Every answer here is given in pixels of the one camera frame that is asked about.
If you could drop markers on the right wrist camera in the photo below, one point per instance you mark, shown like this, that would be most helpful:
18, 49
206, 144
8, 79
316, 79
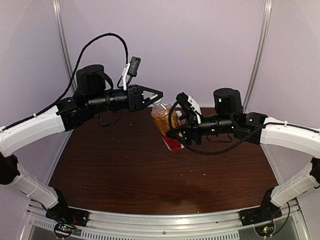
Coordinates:
189, 105

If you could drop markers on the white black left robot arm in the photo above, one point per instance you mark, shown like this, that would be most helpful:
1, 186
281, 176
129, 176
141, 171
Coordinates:
95, 94

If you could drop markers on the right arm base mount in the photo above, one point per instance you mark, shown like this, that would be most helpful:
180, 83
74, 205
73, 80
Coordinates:
264, 216

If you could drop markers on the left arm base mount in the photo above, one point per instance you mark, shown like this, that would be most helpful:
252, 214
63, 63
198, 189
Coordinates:
67, 218

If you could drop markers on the left aluminium frame post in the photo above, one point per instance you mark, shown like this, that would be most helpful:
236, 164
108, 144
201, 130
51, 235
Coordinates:
62, 37

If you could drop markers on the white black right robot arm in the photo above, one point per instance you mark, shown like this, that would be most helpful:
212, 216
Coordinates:
255, 128

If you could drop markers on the large gold label drink bottle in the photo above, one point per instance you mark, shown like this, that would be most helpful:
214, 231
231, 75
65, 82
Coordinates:
160, 115

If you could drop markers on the aluminium frame post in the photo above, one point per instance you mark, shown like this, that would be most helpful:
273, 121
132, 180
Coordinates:
62, 37
263, 36

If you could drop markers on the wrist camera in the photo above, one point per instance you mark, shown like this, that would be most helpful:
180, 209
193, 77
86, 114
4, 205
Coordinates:
134, 66
189, 105

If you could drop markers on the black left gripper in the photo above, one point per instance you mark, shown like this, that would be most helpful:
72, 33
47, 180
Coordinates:
135, 99

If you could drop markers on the front aluminium frame rail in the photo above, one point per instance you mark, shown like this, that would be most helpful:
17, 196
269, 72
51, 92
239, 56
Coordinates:
221, 225

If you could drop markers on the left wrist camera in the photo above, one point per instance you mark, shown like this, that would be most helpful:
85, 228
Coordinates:
134, 66

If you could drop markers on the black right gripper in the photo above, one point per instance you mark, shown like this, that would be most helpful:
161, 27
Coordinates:
192, 130

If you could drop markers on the right aluminium frame post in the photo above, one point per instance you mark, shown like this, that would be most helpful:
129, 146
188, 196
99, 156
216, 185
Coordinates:
263, 36

